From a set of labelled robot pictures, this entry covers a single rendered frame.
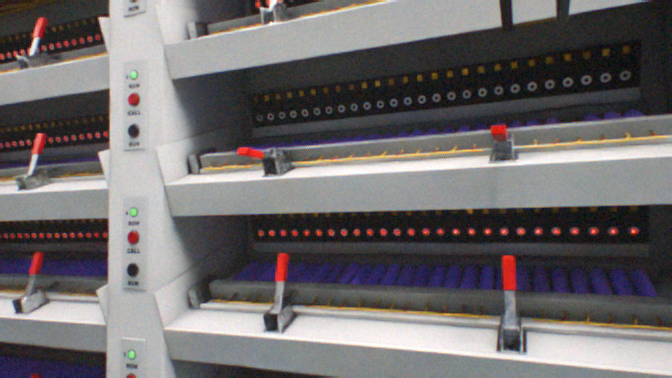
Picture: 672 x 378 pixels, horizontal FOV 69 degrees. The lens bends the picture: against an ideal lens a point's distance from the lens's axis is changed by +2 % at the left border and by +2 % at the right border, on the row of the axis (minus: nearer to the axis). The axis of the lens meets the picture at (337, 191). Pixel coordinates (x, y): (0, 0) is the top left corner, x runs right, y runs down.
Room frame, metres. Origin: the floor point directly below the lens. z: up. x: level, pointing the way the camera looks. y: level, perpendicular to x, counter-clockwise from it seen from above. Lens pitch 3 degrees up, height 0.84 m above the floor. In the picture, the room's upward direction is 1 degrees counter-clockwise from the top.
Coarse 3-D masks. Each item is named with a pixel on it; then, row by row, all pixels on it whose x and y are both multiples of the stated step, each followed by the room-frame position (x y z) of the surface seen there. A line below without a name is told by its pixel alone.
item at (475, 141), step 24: (600, 120) 0.49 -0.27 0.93; (624, 120) 0.47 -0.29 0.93; (648, 120) 0.46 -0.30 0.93; (336, 144) 0.59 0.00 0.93; (360, 144) 0.57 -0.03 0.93; (384, 144) 0.56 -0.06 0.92; (408, 144) 0.55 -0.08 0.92; (432, 144) 0.54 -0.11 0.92; (456, 144) 0.53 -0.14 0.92; (480, 144) 0.53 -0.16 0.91; (528, 144) 0.51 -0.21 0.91; (552, 144) 0.48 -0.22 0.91; (216, 168) 0.64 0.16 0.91
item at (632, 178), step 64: (256, 128) 0.77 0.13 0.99; (320, 128) 0.73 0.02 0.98; (192, 192) 0.62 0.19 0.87; (256, 192) 0.58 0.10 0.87; (320, 192) 0.55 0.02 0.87; (384, 192) 0.52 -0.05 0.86; (448, 192) 0.50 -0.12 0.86; (512, 192) 0.48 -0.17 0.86; (576, 192) 0.46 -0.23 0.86; (640, 192) 0.44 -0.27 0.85
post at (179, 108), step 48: (192, 0) 0.69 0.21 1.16; (240, 0) 0.80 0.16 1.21; (144, 48) 0.64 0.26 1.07; (192, 96) 0.69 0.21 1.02; (240, 96) 0.80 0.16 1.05; (240, 144) 0.80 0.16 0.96; (144, 192) 0.64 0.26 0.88; (192, 240) 0.68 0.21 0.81; (240, 240) 0.80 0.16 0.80; (144, 336) 0.64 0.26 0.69
